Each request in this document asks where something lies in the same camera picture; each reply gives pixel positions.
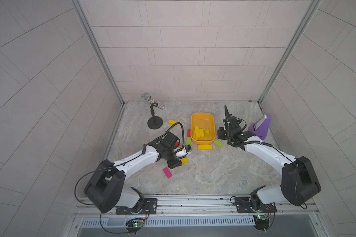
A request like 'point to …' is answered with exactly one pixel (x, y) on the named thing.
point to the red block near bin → (189, 133)
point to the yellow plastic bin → (205, 121)
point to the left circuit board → (134, 226)
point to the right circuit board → (261, 221)
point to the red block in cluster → (176, 144)
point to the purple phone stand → (260, 128)
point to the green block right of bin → (218, 142)
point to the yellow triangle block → (207, 132)
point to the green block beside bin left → (188, 140)
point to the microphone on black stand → (154, 122)
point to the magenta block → (167, 172)
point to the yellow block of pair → (184, 160)
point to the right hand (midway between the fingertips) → (218, 130)
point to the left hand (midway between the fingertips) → (180, 157)
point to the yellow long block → (196, 133)
